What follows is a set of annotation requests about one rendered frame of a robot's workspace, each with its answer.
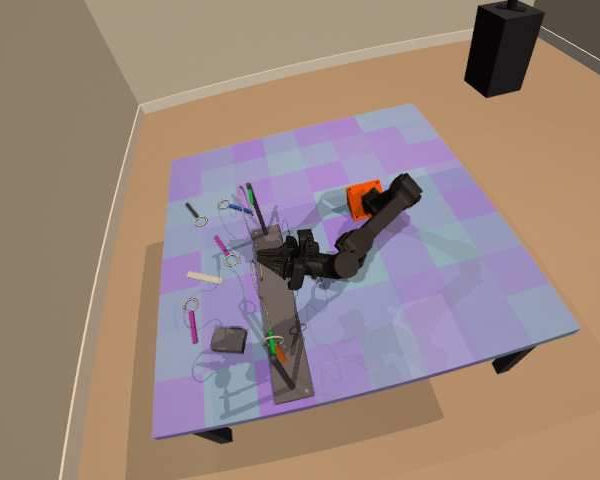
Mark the orange handle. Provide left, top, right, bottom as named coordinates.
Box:
left=262, top=335, right=287, bottom=363

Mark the magenta handle with beige loop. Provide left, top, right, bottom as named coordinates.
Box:
left=183, top=298, right=198, bottom=344
left=215, top=235, right=238, bottom=266

